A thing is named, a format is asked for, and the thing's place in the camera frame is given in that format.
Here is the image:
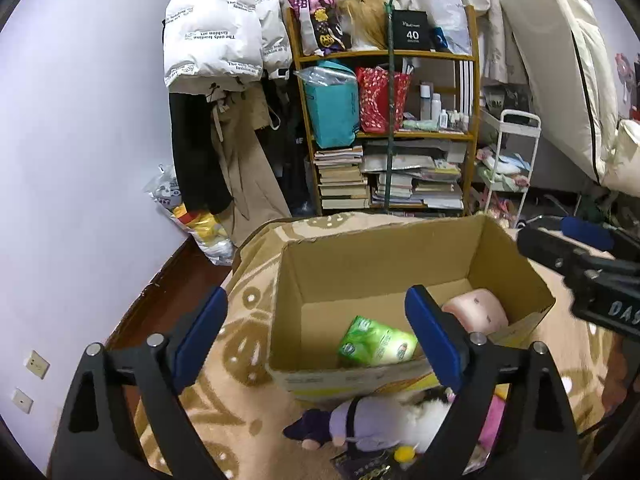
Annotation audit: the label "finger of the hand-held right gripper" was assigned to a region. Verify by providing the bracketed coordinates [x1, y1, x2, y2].
[516, 227, 601, 277]
[560, 215, 640, 261]

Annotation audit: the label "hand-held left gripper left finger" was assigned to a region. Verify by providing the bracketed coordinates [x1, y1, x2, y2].
[47, 286, 229, 480]

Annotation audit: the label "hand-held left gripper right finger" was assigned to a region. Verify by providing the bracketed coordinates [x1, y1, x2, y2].
[404, 285, 583, 480]

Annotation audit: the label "printed cardboard box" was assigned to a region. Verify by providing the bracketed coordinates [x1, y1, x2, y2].
[265, 214, 557, 406]

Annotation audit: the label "dark printed packet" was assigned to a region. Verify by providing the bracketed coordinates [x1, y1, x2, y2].
[332, 447, 406, 480]

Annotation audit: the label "pink plush toy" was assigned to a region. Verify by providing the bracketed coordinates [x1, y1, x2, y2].
[441, 288, 510, 336]

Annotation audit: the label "green tissue pack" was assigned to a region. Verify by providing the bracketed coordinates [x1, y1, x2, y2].
[337, 316, 420, 367]

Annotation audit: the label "beige patterned blanket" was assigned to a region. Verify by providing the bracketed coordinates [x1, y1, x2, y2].
[135, 210, 640, 480]

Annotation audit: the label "white fluffy plush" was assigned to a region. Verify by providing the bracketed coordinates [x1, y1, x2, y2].
[395, 387, 453, 453]

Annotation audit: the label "pastel folded cloths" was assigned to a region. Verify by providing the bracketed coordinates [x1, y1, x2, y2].
[475, 147, 531, 191]

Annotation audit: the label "white trolley cart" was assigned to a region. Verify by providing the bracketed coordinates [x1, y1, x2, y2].
[472, 109, 542, 231]

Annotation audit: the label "pink cloth item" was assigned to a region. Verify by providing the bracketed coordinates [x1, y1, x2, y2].
[470, 392, 507, 476]

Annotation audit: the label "purple plush doll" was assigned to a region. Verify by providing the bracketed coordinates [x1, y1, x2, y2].
[282, 396, 416, 453]

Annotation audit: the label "clear plastic bag of things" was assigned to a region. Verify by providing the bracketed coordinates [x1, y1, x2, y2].
[142, 164, 236, 266]

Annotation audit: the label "pile of magazines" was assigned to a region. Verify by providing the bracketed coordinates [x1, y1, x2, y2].
[361, 140, 467, 211]

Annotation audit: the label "wooden bookshelf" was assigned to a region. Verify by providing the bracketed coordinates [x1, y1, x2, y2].
[285, 2, 481, 217]

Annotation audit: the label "beige trench coat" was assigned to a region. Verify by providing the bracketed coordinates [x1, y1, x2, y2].
[210, 82, 292, 248]

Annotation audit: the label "pink patterned cloth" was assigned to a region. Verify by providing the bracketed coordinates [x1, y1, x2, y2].
[614, 52, 640, 122]

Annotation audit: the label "black hanging garment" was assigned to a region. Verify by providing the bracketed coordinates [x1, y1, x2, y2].
[168, 91, 233, 215]

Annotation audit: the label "cream mattress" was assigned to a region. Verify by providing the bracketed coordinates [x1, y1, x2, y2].
[500, 0, 640, 196]

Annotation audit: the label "stack of books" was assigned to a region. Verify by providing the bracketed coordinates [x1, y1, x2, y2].
[313, 146, 371, 211]

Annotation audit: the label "row of cosmetic bottles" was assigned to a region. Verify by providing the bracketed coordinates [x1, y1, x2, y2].
[419, 82, 472, 133]

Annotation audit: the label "dark hanging clothes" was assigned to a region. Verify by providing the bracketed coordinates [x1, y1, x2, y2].
[257, 75, 313, 213]

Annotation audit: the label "green pole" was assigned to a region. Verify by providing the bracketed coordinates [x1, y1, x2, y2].
[382, 0, 398, 216]

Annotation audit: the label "red patterned bag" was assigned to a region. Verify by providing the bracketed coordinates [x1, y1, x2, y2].
[356, 66, 412, 134]

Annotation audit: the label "teal bag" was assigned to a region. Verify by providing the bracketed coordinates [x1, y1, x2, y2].
[302, 60, 360, 150]

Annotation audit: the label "black box with white print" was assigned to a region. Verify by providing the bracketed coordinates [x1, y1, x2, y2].
[390, 9, 435, 53]

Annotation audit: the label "white plastic bag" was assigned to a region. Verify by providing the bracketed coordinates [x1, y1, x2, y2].
[424, 0, 473, 56]

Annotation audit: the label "blonde wig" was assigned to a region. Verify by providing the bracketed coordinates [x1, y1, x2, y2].
[336, 0, 393, 52]

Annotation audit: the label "white printed puffer jacket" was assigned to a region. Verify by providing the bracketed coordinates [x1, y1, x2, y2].
[162, 0, 293, 95]

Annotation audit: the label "purple and black patterned bag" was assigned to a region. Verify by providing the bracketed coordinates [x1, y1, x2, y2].
[286, 0, 351, 57]

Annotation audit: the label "white wall socket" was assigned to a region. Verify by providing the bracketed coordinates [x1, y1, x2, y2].
[11, 387, 35, 415]
[22, 350, 51, 380]

